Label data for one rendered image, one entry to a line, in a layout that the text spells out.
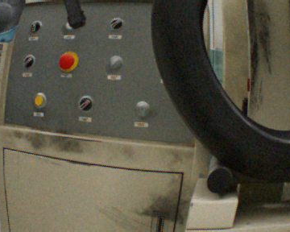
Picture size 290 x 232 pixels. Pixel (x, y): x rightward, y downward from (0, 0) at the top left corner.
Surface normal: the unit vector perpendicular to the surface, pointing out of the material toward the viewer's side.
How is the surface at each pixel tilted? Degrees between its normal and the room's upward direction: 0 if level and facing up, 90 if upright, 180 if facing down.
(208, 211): 90
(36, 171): 90
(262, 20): 90
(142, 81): 90
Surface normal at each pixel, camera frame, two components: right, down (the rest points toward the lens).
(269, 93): -0.08, 0.04
